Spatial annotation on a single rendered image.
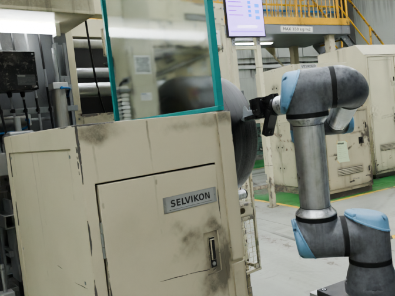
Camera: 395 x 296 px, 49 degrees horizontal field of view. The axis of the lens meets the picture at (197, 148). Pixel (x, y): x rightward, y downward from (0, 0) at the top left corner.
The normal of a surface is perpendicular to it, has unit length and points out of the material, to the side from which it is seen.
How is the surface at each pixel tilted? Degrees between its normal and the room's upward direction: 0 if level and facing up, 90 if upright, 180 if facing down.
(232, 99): 57
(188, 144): 90
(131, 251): 90
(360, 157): 90
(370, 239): 90
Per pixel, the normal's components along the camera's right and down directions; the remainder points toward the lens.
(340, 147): 0.47, 0.00
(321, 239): -0.09, 0.11
